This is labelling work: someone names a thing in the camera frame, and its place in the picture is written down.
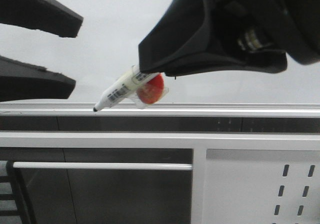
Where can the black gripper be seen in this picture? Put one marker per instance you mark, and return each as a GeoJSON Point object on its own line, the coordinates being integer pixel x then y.
{"type": "Point", "coordinates": [250, 35]}

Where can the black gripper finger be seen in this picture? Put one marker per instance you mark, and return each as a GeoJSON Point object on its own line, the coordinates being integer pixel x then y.
{"type": "Point", "coordinates": [184, 31]}
{"type": "Point", "coordinates": [22, 81]}
{"type": "Point", "coordinates": [46, 15]}

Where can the red round magnet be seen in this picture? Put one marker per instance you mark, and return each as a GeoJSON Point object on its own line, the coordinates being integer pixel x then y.
{"type": "Point", "coordinates": [152, 91]}

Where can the white whiteboard marker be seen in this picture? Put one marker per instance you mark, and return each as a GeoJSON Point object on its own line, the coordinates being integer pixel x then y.
{"type": "Point", "coordinates": [125, 85]}

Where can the white horizontal metal rod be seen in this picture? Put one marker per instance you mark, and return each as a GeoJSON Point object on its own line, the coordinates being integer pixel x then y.
{"type": "Point", "coordinates": [112, 166]}

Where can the white perforated pegboard panel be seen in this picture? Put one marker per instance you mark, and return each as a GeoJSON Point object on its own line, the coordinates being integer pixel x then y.
{"type": "Point", "coordinates": [261, 186]}

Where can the white whiteboard with aluminium frame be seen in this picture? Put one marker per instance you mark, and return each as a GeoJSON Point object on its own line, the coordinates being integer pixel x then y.
{"type": "Point", "coordinates": [107, 46]}

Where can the white metal stand frame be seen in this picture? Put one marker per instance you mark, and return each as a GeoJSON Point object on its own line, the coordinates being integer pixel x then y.
{"type": "Point", "coordinates": [200, 143]}

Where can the black chair frame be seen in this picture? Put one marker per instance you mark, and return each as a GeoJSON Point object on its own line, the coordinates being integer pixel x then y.
{"type": "Point", "coordinates": [15, 204]}

